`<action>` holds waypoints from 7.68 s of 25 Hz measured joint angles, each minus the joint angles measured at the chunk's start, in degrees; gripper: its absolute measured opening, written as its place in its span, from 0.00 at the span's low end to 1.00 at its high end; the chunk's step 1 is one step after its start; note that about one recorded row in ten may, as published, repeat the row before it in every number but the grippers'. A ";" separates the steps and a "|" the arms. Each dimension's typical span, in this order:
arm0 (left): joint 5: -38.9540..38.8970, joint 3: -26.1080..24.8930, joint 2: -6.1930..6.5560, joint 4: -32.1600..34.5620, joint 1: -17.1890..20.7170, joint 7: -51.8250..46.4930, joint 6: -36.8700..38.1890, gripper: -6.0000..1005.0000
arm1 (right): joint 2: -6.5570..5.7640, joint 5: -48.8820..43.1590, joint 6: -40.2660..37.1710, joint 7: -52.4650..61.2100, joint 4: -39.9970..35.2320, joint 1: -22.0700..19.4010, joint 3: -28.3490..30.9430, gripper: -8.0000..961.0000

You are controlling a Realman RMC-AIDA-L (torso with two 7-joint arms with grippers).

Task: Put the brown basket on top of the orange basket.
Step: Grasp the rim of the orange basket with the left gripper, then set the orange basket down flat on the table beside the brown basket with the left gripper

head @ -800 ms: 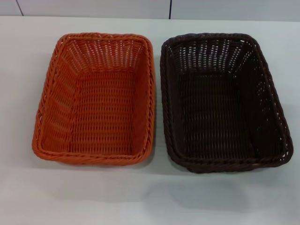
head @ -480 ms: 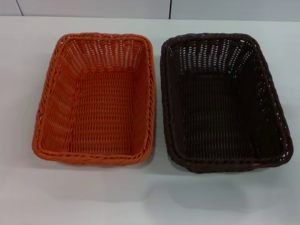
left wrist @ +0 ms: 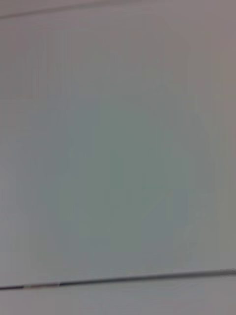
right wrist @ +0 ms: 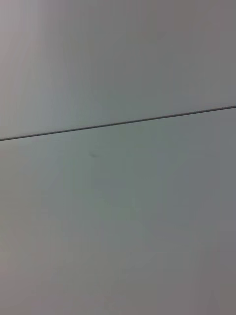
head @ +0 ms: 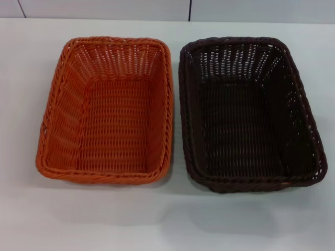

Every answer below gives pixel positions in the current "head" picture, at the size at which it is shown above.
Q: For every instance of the orange woven plastic basket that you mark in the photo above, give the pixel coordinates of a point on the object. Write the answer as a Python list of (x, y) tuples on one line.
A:
[(110, 125)]

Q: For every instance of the dark brown woven basket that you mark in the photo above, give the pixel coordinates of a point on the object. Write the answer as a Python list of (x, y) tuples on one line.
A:
[(243, 130)]

